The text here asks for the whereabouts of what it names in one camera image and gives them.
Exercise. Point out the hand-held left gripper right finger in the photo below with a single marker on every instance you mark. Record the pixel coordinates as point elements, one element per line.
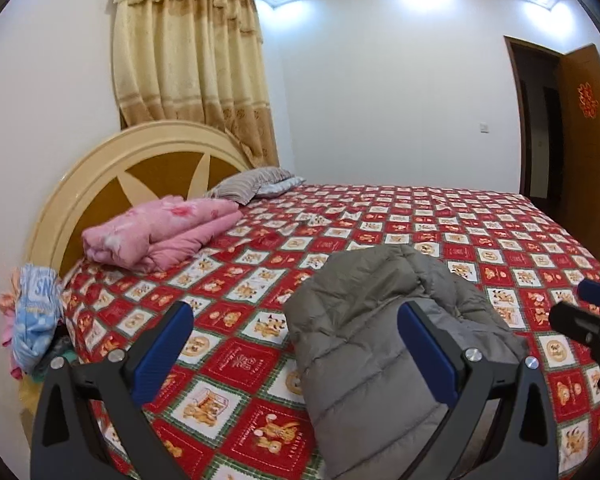
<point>427,355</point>

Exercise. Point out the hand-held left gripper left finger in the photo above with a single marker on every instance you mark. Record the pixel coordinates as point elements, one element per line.
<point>162,355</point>

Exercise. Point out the gray puffer jacket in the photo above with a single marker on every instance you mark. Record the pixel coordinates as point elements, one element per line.
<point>370,360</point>

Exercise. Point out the brown wooden door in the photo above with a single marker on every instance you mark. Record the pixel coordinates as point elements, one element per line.
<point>585,170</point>

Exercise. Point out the folded pink quilt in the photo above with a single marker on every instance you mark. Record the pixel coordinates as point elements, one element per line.
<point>160,230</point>

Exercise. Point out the light blue printed cloth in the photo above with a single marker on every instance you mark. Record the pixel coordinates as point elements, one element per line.
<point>37,310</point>

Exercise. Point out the red printed bedsheet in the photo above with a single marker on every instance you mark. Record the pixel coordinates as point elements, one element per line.
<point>430,220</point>

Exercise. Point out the pink orange cloth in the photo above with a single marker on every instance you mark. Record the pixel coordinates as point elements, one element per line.
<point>5,320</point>

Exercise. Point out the cream wooden headboard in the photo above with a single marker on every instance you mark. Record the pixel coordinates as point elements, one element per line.
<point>150,170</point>

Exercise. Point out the striped pillow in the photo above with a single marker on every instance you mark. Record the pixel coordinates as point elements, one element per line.
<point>250,185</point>

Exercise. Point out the red paper door decoration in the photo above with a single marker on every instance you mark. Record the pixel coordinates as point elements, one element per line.
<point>586,100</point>

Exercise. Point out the light gray pillow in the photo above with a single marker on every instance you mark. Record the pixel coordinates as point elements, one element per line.
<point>282,187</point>

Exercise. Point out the beige patterned curtain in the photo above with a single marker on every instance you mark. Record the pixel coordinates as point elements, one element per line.
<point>190,60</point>

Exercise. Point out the dark wooden door frame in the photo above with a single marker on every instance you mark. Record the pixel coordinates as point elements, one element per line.
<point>514,110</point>

